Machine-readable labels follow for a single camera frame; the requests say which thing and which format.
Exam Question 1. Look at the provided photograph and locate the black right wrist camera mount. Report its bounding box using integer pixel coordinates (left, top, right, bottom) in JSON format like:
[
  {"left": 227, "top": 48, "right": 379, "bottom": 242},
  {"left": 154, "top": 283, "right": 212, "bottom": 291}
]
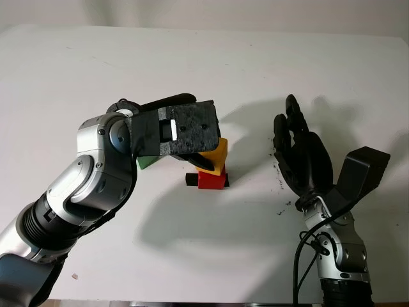
[{"left": 325, "top": 146, "right": 391, "bottom": 214}]

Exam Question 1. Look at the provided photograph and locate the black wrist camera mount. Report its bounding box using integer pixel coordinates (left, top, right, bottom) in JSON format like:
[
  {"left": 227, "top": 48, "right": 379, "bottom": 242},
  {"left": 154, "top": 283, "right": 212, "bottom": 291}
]
[
  {"left": 325, "top": 146, "right": 391, "bottom": 214},
  {"left": 129, "top": 99, "right": 222, "bottom": 158}
]

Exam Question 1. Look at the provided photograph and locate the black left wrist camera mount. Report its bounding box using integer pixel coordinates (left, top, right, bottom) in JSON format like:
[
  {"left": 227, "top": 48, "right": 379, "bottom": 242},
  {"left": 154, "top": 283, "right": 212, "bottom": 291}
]
[{"left": 129, "top": 99, "right": 222, "bottom": 158}]

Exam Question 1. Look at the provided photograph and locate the green block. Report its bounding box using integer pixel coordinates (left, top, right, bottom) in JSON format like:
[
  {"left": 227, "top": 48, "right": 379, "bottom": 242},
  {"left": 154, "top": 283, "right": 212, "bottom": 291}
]
[{"left": 136, "top": 155, "right": 160, "bottom": 170}]

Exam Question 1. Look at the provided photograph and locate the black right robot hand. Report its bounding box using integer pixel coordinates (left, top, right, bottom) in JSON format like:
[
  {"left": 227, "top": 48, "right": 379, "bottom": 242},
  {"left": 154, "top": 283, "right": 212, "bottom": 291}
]
[{"left": 273, "top": 94, "right": 335, "bottom": 201}]

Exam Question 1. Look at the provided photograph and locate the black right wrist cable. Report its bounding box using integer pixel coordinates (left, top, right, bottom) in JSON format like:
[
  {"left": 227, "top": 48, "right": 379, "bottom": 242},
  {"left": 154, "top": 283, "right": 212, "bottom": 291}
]
[{"left": 293, "top": 204, "right": 354, "bottom": 307}]

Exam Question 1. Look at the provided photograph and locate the red block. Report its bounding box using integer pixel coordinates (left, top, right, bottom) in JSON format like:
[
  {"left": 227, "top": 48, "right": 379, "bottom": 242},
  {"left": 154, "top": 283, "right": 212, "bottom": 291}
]
[{"left": 197, "top": 164, "right": 228, "bottom": 190}]

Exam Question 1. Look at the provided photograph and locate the yellow block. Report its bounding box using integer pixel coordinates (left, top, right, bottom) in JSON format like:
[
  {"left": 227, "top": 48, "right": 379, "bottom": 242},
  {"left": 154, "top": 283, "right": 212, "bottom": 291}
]
[{"left": 195, "top": 137, "right": 229, "bottom": 177}]

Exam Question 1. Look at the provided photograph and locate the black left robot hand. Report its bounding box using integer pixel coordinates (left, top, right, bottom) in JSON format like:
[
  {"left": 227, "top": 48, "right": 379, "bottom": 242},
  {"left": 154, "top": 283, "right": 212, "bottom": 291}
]
[{"left": 139, "top": 93, "right": 216, "bottom": 172}]

